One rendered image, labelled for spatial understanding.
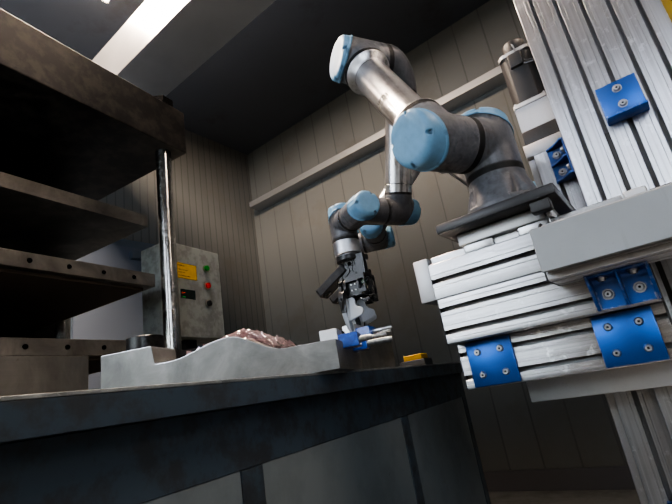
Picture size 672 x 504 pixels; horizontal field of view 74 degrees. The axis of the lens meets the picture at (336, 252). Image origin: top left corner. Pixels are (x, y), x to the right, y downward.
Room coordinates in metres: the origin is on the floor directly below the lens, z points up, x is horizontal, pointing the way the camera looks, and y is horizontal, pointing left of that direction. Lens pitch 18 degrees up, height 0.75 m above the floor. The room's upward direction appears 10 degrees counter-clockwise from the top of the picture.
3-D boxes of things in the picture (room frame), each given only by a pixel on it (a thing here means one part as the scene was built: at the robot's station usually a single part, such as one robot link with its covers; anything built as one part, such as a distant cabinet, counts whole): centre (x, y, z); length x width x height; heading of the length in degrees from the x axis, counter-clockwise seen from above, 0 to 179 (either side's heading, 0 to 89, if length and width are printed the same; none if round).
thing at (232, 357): (1.01, 0.25, 0.85); 0.50 x 0.26 x 0.11; 80
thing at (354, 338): (0.92, -0.01, 0.85); 0.13 x 0.05 x 0.05; 80
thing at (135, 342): (1.00, 0.46, 0.93); 0.08 x 0.08 x 0.04
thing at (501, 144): (0.86, -0.35, 1.20); 0.13 x 0.12 x 0.14; 117
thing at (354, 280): (1.20, -0.04, 1.05); 0.09 x 0.08 x 0.12; 63
